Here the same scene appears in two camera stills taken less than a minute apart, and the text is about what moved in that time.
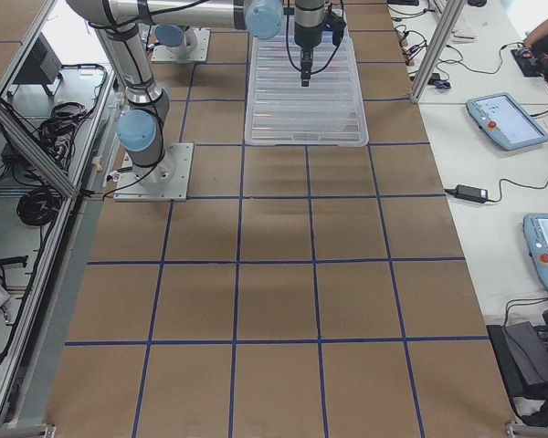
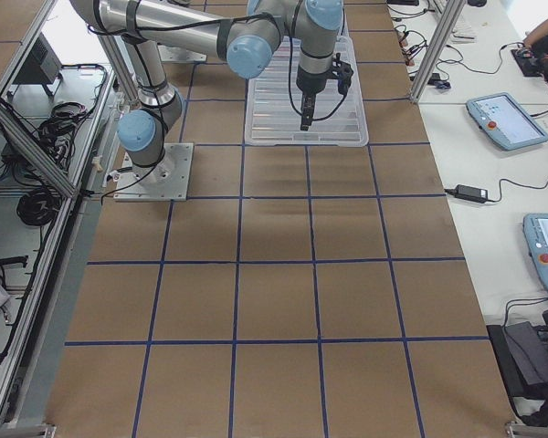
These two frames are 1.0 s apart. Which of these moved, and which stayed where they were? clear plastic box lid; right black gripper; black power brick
Moved: right black gripper
Stayed: clear plastic box lid; black power brick
